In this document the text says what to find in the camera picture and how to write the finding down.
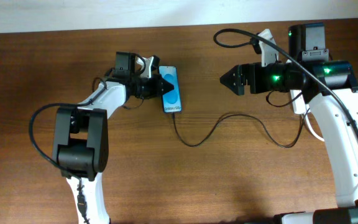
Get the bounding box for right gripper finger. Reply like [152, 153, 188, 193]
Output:
[220, 80, 245, 96]
[220, 65, 242, 82]

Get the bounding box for blue Galaxy smartphone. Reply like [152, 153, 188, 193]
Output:
[159, 65, 182, 113]

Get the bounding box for black USB charging cable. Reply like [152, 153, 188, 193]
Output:
[170, 107, 311, 148]

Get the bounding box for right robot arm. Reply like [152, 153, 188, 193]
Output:
[220, 23, 358, 223]

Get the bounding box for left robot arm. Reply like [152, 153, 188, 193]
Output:
[52, 52, 174, 223]

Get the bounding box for white power strip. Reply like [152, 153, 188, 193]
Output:
[290, 90, 309, 114]

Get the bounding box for white power strip cord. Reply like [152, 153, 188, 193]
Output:
[305, 114, 326, 142]

